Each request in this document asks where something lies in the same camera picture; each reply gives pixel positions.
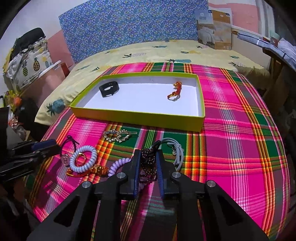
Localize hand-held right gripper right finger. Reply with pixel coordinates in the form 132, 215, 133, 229
155, 149, 270, 241

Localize blue floral headboard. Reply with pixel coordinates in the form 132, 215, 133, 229
58, 0, 210, 64

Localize black bag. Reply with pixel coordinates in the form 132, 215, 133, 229
13, 28, 47, 50

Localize gold hair clip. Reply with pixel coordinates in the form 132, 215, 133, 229
103, 130, 138, 143

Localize pink storage box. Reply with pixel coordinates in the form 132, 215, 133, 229
22, 60, 67, 107

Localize purple spiral hair tie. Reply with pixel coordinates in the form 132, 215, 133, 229
108, 157, 132, 176

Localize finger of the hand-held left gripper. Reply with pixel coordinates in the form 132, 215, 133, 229
0, 145, 62, 183
9, 139, 57, 152

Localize yellow pineapple print bedsheet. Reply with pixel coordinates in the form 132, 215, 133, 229
35, 39, 271, 124

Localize pale blue spiral hair tie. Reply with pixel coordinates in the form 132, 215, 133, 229
69, 145, 98, 173

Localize red and gold bead charm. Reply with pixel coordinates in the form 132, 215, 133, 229
67, 164, 109, 178

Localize black cord with round pendant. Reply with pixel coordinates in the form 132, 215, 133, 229
60, 135, 79, 166

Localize pink green plaid cloth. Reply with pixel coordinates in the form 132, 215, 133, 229
28, 61, 290, 241

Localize blue striped cloth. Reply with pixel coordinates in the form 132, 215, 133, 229
237, 31, 296, 67

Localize yellow-green cardboard box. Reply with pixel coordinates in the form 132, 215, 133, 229
69, 71, 206, 132

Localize grey bedding package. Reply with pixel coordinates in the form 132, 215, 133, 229
194, 9, 216, 47

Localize red knotted cord charm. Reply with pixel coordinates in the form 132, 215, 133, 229
167, 81, 183, 101

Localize small red box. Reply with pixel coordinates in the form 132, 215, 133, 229
60, 64, 74, 77

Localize grey elastic hair tie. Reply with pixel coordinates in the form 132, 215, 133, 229
159, 137, 185, 172

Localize pineapple print bag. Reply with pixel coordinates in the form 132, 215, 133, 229
6, 38, 52, 91

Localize dark bead bracelet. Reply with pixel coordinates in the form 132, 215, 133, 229
138, 140, 161, 186

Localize black wristband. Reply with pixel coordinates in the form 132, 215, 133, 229
99, 81, 120, 98

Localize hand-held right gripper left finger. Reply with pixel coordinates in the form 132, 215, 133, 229
26, 149, 141, 241

